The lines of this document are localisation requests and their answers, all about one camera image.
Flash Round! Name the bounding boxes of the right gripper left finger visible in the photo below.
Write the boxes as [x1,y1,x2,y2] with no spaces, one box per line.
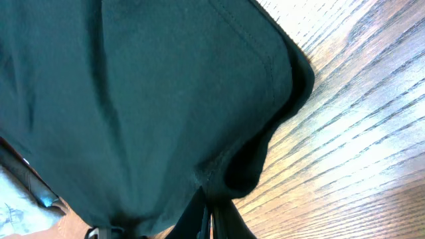
[165,187,210,239]

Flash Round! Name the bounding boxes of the black t-shirt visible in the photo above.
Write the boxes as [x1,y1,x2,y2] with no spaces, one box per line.
[1,0,315,238]

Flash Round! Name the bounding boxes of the light blue printed t-shirt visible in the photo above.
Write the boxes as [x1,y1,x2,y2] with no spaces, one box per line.
[1,166,65,238]

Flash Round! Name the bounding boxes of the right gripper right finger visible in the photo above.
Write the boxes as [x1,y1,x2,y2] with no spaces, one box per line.
[212,200,256,239]

